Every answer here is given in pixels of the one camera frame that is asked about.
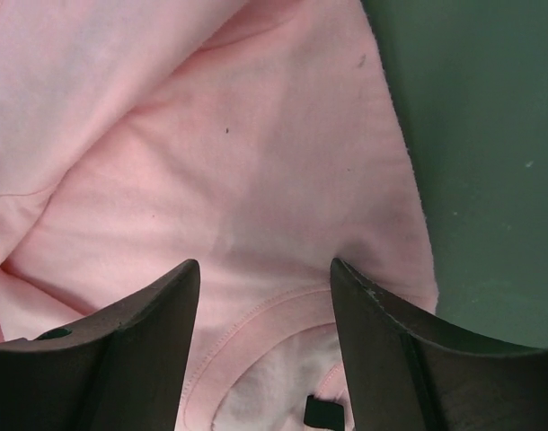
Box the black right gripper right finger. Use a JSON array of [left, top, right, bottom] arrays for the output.
[[331, 259, 548, 430]]

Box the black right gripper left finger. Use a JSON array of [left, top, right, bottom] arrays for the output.
[[0, 259, 200, 431]]

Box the pink t shirt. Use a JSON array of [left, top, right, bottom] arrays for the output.
[[0, 1, 438, 430]]

